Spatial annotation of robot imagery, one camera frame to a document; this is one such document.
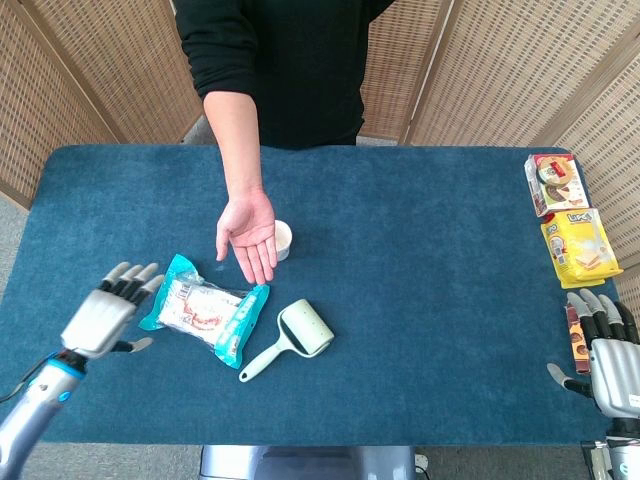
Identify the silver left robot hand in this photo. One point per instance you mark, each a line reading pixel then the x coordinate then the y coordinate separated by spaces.
pixel 97 314

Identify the person's bare hand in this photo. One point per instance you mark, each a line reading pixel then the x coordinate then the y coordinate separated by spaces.
pixel 251 232

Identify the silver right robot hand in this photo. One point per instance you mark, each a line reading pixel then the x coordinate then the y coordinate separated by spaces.
pixel 615 360

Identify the teal snack package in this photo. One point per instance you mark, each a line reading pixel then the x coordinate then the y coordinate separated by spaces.
pixel 205 310

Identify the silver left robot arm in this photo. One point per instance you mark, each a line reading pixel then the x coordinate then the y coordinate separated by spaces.
pixel 36 400

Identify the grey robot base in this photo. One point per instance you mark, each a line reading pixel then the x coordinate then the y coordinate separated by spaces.
pixel 305 462

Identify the person's bare forearm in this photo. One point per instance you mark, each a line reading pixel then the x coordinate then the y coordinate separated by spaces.
pixel 235 145

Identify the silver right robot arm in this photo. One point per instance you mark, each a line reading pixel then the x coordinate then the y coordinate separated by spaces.
pixel 620 450

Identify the person's black sweater torso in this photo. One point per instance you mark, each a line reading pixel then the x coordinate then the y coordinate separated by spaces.
pixel 295 65

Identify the small white cup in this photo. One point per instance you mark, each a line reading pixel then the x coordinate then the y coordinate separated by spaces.
pixel 284 241

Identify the brown cookie box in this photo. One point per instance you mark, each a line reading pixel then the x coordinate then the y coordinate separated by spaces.
pixel 578 340

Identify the pale green lint roller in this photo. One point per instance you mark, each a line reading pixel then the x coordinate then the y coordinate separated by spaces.
pixel 295 335

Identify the yellow snack bag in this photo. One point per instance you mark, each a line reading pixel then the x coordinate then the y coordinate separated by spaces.
pixel 580 247

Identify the blue table mat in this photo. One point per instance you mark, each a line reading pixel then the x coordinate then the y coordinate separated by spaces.
pixel 400 280

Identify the red white snack box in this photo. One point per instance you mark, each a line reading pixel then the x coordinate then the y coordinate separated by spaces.
pixel 556 184

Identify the woven rattan folding screen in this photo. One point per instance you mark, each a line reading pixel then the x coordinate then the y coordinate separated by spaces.
pixel 505 65

